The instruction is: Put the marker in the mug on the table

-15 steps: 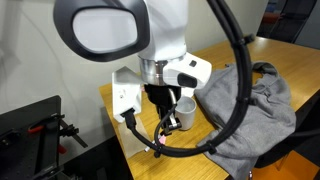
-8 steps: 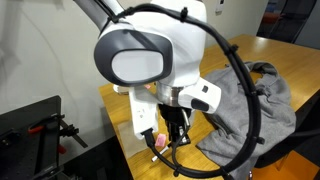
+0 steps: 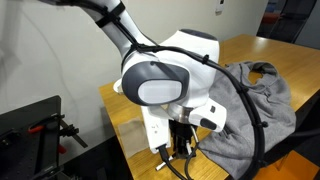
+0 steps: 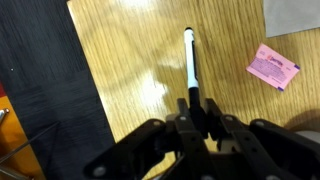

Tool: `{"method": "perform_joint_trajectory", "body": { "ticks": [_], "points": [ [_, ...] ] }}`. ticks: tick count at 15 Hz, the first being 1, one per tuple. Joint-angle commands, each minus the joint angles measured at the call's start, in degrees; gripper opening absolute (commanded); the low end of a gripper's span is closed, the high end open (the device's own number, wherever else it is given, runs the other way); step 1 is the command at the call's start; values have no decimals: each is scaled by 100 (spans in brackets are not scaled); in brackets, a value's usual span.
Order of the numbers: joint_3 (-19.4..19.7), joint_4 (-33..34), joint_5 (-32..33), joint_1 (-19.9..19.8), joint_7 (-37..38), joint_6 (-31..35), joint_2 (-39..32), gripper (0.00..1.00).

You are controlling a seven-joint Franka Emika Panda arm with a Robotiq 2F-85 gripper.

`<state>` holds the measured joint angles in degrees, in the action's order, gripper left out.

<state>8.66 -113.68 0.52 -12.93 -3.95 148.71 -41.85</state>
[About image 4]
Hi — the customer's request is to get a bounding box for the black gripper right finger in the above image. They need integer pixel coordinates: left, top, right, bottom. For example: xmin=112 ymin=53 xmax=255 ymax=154
xmin=203 ymin=97 xmax=320 ymax=180

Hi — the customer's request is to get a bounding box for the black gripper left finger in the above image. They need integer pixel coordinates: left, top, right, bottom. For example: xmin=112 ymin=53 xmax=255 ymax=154
xmin=83 ymin=97 xmax=208 ymax=180

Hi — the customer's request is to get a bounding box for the black and white marker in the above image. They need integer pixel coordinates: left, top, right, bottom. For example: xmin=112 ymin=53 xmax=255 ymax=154
xmin=183 ymin=27 xmax=208 ymax=139

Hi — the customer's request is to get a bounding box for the pink sugar packet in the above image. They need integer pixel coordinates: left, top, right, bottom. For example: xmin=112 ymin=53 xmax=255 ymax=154
xmin=245 ymin=42 xmax=301 ymax=93

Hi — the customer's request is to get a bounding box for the brown paper napkin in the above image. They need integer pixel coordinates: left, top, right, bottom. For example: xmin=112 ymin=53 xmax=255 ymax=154
xmin=262 ymin=0 xmax=320 ymax=39

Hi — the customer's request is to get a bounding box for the chrome metal fitting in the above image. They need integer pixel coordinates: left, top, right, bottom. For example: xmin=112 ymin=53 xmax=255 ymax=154
xmin=0 ymin=107 xmax=10 ymax=125

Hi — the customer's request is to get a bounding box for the black cable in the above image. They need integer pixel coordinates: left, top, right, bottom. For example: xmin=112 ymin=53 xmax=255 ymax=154
xmin=0 ymin=120 xmax=62 ymax=164

